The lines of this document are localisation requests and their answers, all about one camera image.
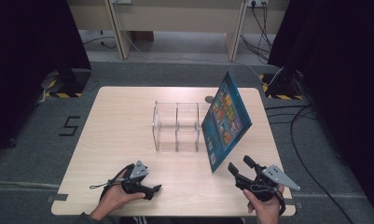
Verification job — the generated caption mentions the thin black cable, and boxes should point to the thin black cable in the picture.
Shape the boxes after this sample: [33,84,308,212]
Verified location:
[82,30,118,50]

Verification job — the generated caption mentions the black curtain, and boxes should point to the black curtain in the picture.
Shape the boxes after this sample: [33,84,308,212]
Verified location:
[0,0,93,158]
[268,0,374,216]

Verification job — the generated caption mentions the black stand base hazard tape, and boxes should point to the black stand base hazard tape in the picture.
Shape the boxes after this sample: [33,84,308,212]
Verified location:
[40,68,93,99]
[258,72,304,101]

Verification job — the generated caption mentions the colourful picture book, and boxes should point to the colourful picture book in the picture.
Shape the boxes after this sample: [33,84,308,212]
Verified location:
[201,70,253,174]

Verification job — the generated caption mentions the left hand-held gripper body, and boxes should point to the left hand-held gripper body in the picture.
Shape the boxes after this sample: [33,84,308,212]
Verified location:
[120,160,155,195]

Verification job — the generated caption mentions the long black floor cable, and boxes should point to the long black floor cable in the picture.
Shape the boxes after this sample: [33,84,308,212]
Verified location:
[289,105,358,224]

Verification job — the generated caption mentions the person's dark trousers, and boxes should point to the person's dark trousers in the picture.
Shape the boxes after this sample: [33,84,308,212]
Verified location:
[118,217,245,224]

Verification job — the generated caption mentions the person's left hand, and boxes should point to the person's left hand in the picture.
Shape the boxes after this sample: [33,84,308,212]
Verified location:
[90,170,146,222]

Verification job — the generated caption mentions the clear acrylic book rack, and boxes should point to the clear acrylic book rack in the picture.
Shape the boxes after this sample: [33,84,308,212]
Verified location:
[151,100,212,153]

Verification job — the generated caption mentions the grey tape strip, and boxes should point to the grey tape strip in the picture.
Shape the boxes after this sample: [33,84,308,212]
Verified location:
[47,193,69,203]
[284,198,304,209]

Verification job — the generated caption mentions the person's right hand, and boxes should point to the person's right hand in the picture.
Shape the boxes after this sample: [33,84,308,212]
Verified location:
[242,185,285,224]

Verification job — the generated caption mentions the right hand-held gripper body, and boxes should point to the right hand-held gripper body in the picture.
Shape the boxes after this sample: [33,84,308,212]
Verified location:
[235,163,301,202]

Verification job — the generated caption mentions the bundle of black cables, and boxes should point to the bundle of black cables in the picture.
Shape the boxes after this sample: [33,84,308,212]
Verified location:
[240,2,274,63]

